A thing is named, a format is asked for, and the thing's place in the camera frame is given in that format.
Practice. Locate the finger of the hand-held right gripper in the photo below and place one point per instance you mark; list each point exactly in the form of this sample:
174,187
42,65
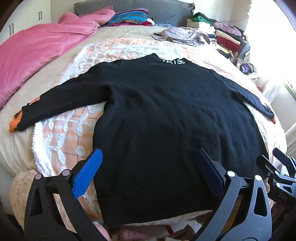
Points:
268,168
285,162

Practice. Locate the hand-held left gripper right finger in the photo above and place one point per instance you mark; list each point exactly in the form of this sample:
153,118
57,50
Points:
209,166

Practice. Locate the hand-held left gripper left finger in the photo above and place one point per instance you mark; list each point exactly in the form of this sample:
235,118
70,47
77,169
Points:
89,171

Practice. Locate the black sweater with orange print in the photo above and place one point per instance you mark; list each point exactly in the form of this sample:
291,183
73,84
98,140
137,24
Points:
161,115

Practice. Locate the pile of assorted clothes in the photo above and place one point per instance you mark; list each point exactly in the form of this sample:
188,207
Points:
222,34

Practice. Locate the stack of striped folded clothes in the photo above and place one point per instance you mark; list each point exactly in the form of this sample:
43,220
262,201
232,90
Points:
129,18

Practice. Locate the orange and white tufted blanket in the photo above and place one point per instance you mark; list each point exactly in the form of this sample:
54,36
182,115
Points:
69,129

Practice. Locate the cream fluffy cloth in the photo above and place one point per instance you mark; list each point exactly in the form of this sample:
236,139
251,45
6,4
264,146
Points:
20,197

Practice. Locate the beige bed cover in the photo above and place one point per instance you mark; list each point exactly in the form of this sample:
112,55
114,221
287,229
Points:
30,97

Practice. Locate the white curtain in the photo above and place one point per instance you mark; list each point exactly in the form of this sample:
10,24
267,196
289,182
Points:
272,46

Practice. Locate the pink duvet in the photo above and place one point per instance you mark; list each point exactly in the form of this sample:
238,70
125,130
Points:
39,46

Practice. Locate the grey-purple crumpled garment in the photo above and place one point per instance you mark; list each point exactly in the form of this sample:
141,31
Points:
182,34

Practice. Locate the grey quilted headboard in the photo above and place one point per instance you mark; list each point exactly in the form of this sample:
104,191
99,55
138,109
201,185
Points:
166,10

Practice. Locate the white wardrobe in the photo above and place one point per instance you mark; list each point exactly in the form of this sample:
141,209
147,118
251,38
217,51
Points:
27,20

